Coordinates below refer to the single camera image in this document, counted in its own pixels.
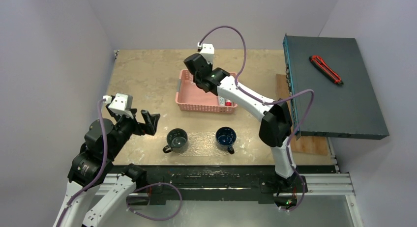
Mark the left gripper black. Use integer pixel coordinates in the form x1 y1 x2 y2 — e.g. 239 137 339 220
107 108 159 158

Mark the dark green mug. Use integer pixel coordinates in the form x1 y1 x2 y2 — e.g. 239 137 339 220
162 128 188 153

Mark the pink plastic basket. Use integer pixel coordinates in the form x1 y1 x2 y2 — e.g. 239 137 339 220
175 69 238 114

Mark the white toothpaste black cap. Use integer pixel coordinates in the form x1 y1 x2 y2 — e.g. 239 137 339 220
217 96 226 106

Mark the white toothpaste red cap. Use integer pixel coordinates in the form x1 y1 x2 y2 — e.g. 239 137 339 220
225 99 233 107

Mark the clear textured oval tray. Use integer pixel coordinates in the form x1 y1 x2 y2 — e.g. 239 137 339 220
172 132 230 157

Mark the dark blue mug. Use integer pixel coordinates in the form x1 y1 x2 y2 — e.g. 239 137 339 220
215 127 237 154

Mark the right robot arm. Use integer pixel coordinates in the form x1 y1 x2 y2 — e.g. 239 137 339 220
183 53 299 191

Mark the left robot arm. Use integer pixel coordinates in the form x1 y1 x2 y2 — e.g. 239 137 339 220
54 109 160 227

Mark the red black utility knife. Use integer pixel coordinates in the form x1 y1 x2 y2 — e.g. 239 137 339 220
309 55 344 85

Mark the dark grey metal box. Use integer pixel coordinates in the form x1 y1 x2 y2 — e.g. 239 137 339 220
283 35 389 140

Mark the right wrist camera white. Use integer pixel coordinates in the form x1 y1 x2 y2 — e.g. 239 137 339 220
197 42 215 65

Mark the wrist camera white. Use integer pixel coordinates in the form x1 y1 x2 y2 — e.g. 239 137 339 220
197 42 215 65
102 93 134 118

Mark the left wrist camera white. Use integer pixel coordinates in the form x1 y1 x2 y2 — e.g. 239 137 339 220
102 93 134 118

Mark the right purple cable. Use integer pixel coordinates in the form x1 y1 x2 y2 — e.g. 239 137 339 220
198 26 315 212

